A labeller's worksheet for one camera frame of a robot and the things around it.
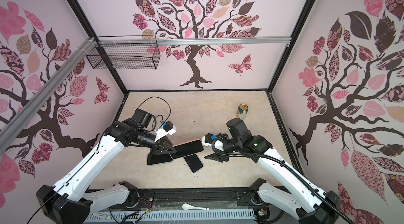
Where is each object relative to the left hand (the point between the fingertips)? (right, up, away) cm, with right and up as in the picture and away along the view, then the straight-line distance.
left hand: (172, 153), depth 66 cm
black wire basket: (-26, +54, +29) cm, 66 cm away
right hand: (+15, +2, +2) cm, 15 cm away
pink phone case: (+7, +5, -3) cm, 9 cm away
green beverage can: (+38, +19, +31) cm, 53 cm away
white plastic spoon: (+5, -26, +5) cm, 27 cm away
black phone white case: (-14, -10, +20) cm, 26 cm away
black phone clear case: (+8, -11, +19) cm, 23 cm away
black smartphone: (+6, +2, -2) cm, 6 cm away
